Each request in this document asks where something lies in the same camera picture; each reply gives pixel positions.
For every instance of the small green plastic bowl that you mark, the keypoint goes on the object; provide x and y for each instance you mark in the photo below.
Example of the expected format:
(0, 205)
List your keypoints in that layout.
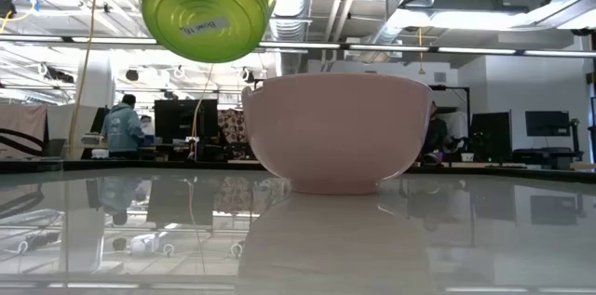
(207, 11)

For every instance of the person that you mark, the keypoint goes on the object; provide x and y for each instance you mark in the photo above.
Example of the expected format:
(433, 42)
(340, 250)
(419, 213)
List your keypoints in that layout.
(437, 134)
(122, 130)
(147, 126)

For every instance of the black computer monitor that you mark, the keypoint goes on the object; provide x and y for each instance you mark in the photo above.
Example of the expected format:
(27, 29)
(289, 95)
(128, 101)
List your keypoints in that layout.
(547, 124)
(179, 120)
(491, 136)

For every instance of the floral patterned cloth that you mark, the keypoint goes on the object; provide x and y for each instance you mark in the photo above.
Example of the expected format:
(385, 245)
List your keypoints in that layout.
(232, 126)

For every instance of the large pale pink bowl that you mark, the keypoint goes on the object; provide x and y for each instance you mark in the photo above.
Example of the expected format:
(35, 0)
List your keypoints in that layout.
(335, 132)

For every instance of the black metal table frame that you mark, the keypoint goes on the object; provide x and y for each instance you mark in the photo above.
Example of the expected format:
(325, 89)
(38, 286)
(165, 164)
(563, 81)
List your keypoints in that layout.
(139, 165)

